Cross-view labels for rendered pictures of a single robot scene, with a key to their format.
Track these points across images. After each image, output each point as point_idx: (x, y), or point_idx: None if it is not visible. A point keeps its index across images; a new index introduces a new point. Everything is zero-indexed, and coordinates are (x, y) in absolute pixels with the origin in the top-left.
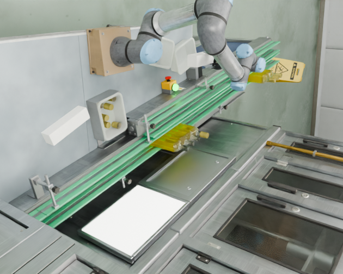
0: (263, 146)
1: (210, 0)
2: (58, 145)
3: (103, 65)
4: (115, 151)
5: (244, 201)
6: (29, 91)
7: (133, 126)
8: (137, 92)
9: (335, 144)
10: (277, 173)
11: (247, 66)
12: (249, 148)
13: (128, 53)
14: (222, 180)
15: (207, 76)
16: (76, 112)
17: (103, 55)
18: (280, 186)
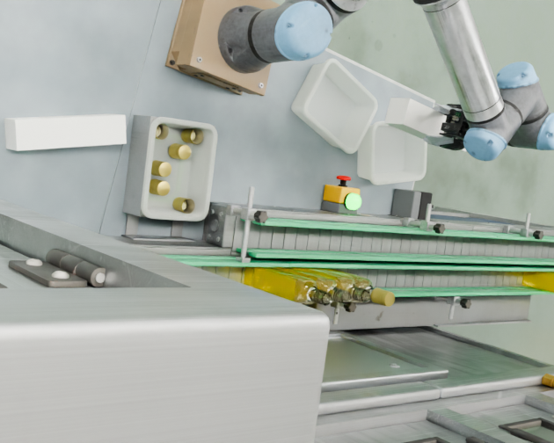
0: (532, 382)
1: None
2: (32, 172)
3: (195, 42)
4: (155, 247)
5: (426, 439)
6: (17, 17)
7: (219, 219)
8: (260, 172)
9: None
10: (548, 431)
11: (517, 106)
12: (492, 373)
13: (254, 25)
14: (390, 388)
15: (440, 222)
16: (99, 115)
17: (203, 22)
18: (543, 442)
